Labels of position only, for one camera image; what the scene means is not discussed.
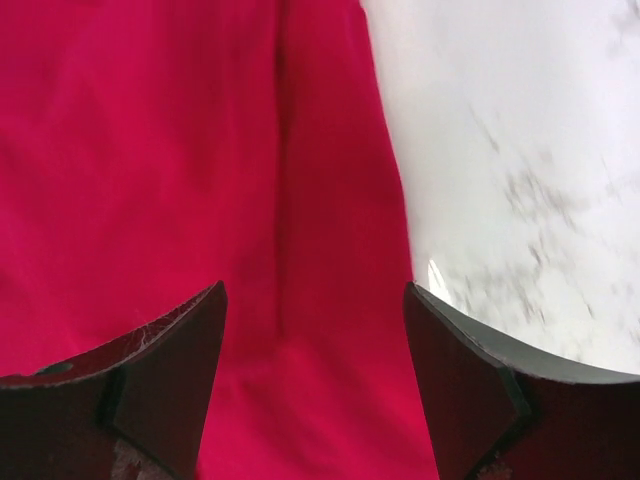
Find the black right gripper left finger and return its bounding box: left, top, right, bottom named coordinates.
left=1, top=282, right=227, bottom=479

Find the bright red t-shirt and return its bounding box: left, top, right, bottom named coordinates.
left=1, top=1, right=437, bottom=479

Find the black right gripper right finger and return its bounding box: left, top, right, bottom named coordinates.
left=403, top=284, right=639, bottom=479

